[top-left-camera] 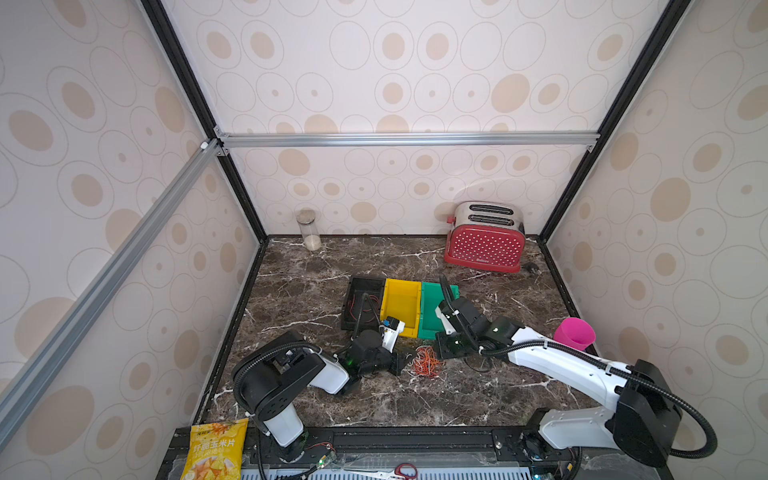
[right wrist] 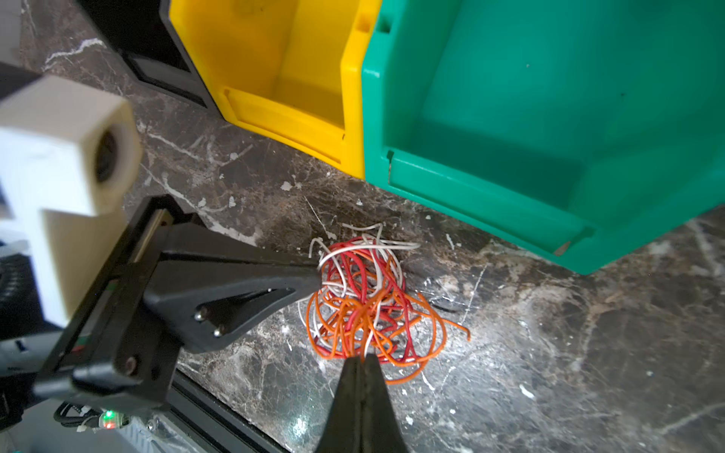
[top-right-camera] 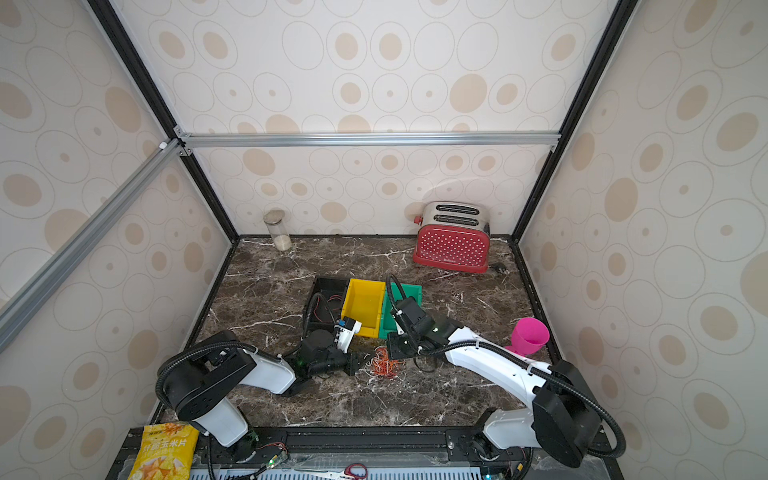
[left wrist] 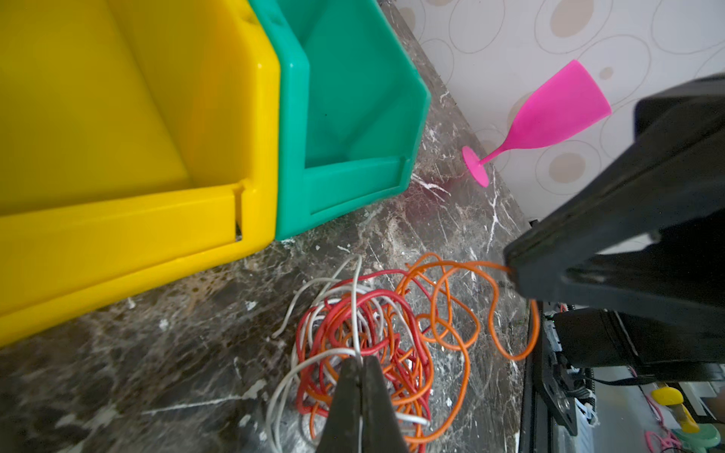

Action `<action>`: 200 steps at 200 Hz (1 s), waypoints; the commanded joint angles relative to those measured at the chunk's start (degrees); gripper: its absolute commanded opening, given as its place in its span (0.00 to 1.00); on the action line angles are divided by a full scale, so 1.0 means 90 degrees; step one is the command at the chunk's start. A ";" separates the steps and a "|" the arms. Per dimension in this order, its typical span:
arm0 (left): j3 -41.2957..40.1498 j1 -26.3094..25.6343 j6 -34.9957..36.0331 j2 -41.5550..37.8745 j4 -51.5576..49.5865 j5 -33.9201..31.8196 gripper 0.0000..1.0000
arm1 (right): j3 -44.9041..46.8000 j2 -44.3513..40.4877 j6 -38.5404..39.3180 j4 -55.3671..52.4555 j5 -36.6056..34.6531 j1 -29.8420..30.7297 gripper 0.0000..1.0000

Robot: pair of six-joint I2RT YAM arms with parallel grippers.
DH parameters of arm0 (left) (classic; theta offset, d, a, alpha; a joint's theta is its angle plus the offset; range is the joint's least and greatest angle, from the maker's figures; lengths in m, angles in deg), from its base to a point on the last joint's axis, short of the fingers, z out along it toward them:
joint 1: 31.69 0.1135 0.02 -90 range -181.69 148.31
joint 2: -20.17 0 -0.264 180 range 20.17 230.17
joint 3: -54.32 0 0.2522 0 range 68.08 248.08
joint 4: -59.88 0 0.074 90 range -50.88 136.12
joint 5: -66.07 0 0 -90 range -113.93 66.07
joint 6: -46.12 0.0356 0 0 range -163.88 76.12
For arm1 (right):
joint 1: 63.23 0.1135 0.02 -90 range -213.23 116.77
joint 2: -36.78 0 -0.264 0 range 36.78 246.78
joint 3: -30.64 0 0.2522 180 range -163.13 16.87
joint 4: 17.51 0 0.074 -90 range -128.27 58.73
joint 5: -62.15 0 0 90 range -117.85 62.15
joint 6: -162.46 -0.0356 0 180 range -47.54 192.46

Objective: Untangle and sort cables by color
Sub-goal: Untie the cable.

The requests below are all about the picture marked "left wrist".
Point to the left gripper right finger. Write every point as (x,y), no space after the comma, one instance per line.
(380,429)

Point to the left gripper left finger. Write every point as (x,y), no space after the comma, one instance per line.
(343,430)

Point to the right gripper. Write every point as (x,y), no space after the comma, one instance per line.
(638,254)

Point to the pink plastic goblet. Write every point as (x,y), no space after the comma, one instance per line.
(568,103)

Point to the green plastic bin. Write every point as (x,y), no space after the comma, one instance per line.
(351,113)

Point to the yellow plastic bin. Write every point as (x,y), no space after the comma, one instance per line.
(139,145)

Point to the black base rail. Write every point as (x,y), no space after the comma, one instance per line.
(558,412)

